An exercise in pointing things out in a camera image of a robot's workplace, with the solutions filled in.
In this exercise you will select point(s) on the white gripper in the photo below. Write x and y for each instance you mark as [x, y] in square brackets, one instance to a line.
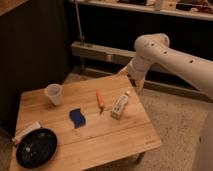
[137, 69]

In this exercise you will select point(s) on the white labelled plastic bottle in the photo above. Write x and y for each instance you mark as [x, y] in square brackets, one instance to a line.
[119, 105]

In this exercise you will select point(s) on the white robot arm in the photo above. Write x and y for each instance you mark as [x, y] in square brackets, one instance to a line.
[203, 160]

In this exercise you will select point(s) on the orange toy carrot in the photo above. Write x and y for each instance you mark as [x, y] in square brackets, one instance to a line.
[100, 101]

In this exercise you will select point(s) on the grey metal shelf rack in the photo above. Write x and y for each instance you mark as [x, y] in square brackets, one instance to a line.
[106, 53]

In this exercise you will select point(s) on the blue sponge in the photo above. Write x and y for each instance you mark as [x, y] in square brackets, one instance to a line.
[77, 118]

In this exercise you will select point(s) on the wooden low table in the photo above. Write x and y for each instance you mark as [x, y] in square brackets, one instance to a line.
[102, 139]

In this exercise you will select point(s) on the translucent plastic cup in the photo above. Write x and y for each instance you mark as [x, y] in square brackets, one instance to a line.
[54, 93]

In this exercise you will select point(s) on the white red tube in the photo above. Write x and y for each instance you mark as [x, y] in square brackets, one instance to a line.
[21, 134]

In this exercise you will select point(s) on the black round pan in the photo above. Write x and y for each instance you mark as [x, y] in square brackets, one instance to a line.
[36, 148]

